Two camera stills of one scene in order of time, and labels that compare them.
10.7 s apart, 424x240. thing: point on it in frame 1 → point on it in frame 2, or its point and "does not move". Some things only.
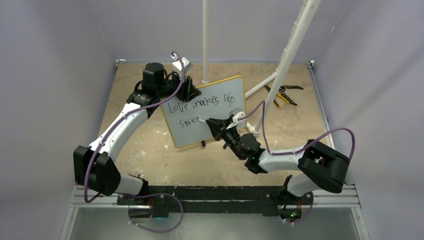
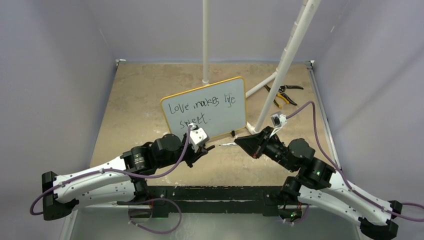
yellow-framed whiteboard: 218,99 does not move
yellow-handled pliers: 287,99 does not move
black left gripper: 188,91 → 194,155
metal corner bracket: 118,60 does not move
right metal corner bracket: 312,62 does not move
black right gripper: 219,126 → 255,144
